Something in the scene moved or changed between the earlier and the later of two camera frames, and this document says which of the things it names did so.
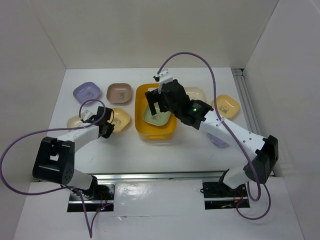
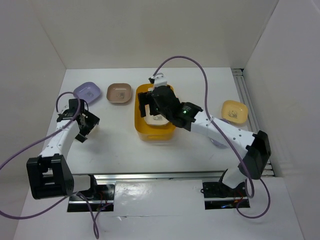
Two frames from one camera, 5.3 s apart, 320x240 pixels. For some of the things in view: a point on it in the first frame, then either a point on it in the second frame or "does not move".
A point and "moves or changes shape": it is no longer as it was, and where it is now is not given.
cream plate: [195, 93] → [156, 120]
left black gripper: [109, 130] → [92, 120]
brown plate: [119, 93] does not move
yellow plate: [228, 107] moves or changes shape
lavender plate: [86, 91] does not move
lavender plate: [218, 141] does not move
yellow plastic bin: [148, 132] does not move
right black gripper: [153, 96] → [146, 98]
